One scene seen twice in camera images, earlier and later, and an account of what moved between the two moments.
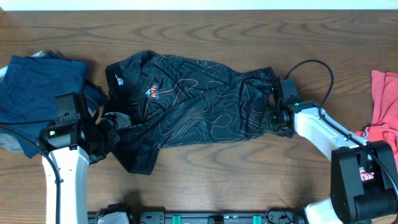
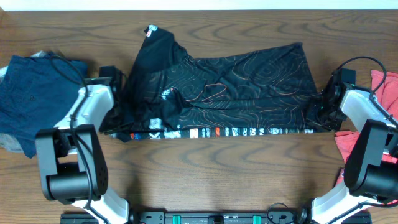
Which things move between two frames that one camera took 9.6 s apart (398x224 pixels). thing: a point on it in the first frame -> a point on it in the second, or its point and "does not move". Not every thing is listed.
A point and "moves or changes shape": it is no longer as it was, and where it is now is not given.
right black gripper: x=265 y=123 -> x=334 y=126
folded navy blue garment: x=28 y=90 does not move
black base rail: x=215 y=217 does not move
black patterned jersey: x=154 y=101 moves or changes shape
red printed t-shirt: x=384 y=127 does not move
